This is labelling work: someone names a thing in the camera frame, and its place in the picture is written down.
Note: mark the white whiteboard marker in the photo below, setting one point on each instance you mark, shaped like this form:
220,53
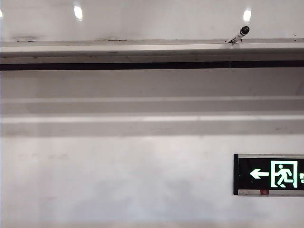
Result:
238,35

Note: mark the aluminium whiteboard tray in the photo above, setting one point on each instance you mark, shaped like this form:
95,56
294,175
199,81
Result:
118,51

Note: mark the whiteboard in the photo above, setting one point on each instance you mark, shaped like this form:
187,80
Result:
152,21

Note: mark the green black exit sign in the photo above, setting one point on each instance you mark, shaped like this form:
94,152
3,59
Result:
261,174

